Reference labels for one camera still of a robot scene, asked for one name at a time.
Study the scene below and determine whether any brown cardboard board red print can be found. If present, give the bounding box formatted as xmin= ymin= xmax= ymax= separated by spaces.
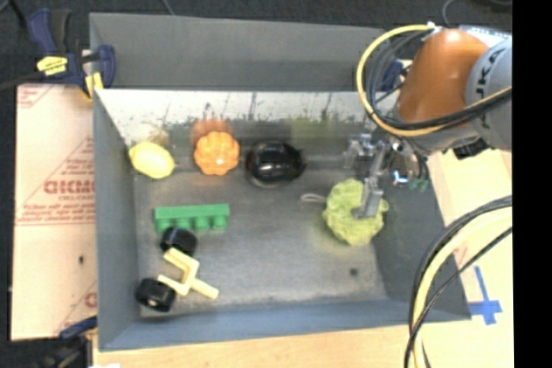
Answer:
xmin=9 ymin=83 xmax=98 ymax=342

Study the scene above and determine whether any cream axle with black wheels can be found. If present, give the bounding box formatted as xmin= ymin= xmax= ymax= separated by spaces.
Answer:
xmin=135 ymin=226 xmax=221 ymax=314

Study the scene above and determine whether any dark green flat block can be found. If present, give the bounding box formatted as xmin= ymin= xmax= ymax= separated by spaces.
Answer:
xmin=152 ymin=203 xmax=231 ymax=234

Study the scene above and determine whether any yellow toy lemon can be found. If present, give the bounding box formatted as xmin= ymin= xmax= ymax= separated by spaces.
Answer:
xmin=128 ymin=140 xmax=178 ymax=180

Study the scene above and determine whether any black cylinder on white bracket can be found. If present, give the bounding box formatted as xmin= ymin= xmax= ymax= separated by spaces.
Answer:
xmin=451 ymin=136 xmax=492 ymax=160

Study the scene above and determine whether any light green toy lettuce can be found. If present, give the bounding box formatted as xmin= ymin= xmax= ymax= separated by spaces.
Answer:
xmin=299 ymin=178 xmax=391 ymax=247

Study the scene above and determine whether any orange bumpy toy fruit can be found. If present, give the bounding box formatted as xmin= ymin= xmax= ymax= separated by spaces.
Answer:
xmin=192 ymin=130 xmax=242 ymax=178

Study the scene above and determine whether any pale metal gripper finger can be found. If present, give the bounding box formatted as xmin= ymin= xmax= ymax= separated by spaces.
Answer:
xmin=352 ymin=177 xmax=386 ymax=221
xmin=342 ymin=133 xmax=376 ymax=170

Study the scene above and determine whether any black toy eggplant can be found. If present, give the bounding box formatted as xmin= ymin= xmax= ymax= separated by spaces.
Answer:
xmin=245 ymin=140 xmax=308 ymax=188

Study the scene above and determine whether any grey metal bin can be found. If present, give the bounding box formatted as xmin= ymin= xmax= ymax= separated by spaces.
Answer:
xmin=88 ymin=12 xmax=472 ymax=352

